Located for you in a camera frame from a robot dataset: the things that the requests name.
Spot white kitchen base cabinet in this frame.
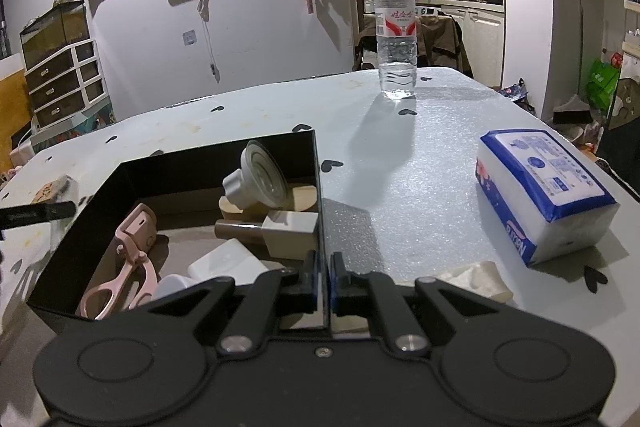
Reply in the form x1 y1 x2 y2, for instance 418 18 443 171
415 0 506 88

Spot broom with dustpan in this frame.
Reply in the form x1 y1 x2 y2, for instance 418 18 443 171
552 0 593 125

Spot white heart print table cover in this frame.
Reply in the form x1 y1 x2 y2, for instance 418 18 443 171
0 67 640 408

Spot green shopping bag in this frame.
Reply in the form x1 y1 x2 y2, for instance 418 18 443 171
585 59 621 108

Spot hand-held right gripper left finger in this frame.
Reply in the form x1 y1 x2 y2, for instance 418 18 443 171
145 251 322 354

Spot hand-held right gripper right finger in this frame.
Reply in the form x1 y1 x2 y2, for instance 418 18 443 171
327 252 501 354

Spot white plastic drain plug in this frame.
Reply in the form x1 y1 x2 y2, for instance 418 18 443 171
221 139 290 210

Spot rounded wooden block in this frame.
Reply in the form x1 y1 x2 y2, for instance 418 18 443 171
219 184 319 222

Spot grey block with wooden handle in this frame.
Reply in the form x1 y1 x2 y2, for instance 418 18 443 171
215 209 321 260

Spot pink scissors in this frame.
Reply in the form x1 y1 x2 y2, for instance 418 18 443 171
79 203 161 321

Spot black box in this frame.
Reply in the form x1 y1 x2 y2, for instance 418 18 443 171
27 129 332 339

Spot clear plastic water bottle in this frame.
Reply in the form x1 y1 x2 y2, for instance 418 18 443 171
375 0 418 100

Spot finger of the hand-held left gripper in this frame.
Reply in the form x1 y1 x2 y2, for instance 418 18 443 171
0 201 76 230

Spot blue patterned bag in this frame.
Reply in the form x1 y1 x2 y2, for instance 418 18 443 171
500 79 536 115

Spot small wooden stamp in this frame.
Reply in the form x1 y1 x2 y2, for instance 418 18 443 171
32 176 72 206

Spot white round container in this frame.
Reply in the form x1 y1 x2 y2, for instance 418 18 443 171
152 274 198 303

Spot crumpled beige paper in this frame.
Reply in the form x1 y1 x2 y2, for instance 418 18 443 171
435 261 513 304

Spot white drawer cabinet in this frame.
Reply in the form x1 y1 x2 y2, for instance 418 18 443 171
24 39 108 130

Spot white plastic case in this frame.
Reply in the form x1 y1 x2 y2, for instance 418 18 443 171
187 238 273 282

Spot glass fish tank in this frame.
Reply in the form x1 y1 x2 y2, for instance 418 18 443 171
19 0 91 68

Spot blue white tissue pack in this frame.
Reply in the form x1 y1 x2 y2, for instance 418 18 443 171
475 129 621 268

